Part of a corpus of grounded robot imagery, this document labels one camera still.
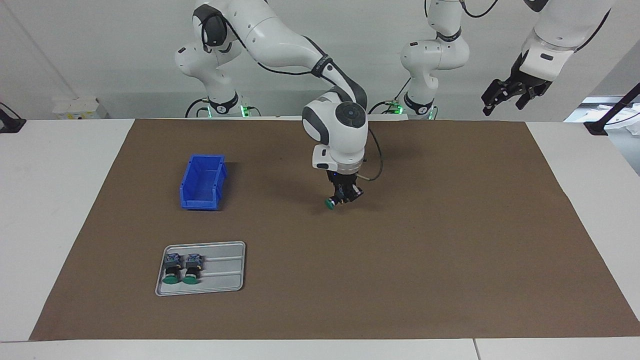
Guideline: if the green push button switch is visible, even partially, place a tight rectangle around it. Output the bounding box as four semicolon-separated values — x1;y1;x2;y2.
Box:
182;253;204;286
325;192;351;211
162;252;182;286

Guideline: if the white background workbench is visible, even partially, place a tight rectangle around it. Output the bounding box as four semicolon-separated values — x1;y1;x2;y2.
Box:
564;96;640;137

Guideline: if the brown table mat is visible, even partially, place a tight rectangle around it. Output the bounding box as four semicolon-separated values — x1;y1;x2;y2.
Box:
29;118;640;341

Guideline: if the black angled stand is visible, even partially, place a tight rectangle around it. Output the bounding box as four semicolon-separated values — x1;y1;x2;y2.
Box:
583;82;640;136

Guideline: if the blue plastic storage bin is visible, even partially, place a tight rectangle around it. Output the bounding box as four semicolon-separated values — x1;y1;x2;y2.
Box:
179;154;229;211

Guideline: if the grey metal tray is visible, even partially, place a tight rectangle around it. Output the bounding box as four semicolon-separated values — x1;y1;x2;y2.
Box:
154;241;247;297

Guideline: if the white cardboard box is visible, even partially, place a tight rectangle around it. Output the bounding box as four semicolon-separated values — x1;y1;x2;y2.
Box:
52;96;108;120

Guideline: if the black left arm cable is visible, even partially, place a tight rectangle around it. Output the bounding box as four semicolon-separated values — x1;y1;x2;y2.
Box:
459;0;612;53

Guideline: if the black left base cable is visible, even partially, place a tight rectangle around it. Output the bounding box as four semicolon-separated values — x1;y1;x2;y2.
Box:
368;77;412;115

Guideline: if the black base cable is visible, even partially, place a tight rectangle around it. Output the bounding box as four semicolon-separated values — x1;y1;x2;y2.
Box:
368;77;412;115
184;98;211;119

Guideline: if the black right base cable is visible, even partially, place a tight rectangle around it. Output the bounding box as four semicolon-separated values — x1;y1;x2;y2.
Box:
184;98;211;119

